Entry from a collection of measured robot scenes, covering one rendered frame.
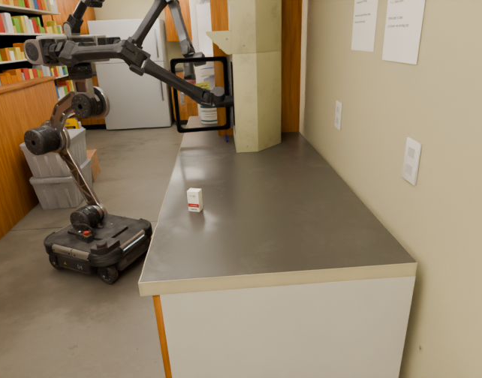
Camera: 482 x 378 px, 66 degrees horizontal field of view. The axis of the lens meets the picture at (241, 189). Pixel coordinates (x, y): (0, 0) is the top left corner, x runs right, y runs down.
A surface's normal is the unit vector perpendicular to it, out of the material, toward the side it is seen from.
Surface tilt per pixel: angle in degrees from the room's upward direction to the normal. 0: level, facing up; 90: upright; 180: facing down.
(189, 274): 1
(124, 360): 0
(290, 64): 90
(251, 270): 0
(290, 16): 90
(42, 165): 96
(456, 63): 90
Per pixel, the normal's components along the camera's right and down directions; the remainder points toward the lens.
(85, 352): -0.04, -0.92
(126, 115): 0.07, 0.38
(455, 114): -1.00, 0.06
